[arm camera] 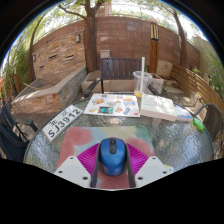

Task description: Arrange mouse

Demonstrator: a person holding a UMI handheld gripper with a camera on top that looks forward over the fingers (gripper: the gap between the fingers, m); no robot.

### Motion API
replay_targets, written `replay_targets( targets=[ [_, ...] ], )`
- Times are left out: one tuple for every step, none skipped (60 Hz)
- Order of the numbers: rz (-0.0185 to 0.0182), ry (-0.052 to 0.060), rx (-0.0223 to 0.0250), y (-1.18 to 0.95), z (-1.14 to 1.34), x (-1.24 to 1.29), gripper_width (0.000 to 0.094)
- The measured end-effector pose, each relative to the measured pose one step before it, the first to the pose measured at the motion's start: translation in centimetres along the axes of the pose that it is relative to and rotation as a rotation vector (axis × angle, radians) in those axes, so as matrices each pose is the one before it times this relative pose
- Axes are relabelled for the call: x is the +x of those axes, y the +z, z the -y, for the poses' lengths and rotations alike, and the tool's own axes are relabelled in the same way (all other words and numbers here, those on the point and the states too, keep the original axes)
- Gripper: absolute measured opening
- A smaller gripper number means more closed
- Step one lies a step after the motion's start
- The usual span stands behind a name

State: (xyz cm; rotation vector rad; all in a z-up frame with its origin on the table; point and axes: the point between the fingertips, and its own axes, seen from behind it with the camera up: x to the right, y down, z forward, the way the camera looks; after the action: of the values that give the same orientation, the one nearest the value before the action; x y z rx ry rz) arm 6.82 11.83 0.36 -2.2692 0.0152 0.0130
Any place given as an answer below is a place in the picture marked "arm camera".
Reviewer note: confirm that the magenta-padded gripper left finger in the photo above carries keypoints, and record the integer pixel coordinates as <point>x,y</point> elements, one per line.
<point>75,170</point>

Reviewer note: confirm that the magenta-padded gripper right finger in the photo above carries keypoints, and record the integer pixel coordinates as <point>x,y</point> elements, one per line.
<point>151,170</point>

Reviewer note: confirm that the blue and black computer mouse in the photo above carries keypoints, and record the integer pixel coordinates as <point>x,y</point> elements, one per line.
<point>112,160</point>

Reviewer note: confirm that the pastel watercolour print mouse pad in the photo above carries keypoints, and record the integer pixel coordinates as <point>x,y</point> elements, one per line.
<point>83,138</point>

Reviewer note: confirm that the white vehicle licence plate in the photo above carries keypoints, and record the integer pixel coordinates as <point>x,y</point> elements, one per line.
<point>61,123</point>

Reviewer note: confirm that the thick white book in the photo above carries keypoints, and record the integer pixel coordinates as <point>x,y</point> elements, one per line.
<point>157,106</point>

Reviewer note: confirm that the thin blue and white booklet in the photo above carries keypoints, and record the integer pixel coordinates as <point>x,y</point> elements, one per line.
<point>184,115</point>

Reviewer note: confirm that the small green plastic object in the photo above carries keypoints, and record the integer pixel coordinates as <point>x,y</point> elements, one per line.
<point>198,124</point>

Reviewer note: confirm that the black metal garden chair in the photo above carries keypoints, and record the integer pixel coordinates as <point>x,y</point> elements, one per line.
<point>11,140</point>

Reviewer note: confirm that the dark wicker garden chair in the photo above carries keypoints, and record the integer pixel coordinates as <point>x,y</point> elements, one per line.
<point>212,123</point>

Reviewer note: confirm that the raised stone planter bed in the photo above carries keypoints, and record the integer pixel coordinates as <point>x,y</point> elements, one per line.
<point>50,96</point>

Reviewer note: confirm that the square concrete plant pot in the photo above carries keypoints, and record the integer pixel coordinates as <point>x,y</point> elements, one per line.
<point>157,83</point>

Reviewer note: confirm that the clear plastic drink cup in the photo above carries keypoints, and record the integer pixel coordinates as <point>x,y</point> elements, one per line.
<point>137,83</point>

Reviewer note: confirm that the low concrete block step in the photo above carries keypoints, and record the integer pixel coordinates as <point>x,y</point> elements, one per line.
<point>90,81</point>

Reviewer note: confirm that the curved wooden slat fence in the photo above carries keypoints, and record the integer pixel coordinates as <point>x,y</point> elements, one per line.
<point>196,85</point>

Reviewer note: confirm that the white drinking straw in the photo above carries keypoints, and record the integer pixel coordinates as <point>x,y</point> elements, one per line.
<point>142,71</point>

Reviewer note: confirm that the pale stone boulder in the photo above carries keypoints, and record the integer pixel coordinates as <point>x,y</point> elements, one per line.
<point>165,69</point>

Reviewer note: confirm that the dark brown slatted wooden chair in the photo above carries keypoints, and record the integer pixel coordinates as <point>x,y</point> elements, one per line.
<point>116,68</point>

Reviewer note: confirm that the thin curved tree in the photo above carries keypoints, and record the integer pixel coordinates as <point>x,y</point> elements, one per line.
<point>31,56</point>

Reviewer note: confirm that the large forked tree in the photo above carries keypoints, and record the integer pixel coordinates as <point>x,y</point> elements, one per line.
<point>90,43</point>

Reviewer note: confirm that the slim leaning tree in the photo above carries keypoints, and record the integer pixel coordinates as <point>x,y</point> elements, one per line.
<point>182,43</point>

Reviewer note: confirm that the black wall lantern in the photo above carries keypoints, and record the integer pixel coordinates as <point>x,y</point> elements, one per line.
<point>34,57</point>
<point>78,38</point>

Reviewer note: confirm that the beige wall utility box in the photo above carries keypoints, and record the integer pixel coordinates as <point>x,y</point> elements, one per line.
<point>105,54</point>

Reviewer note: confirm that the wooden garden lamp post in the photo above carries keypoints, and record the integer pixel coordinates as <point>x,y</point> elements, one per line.
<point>154,50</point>

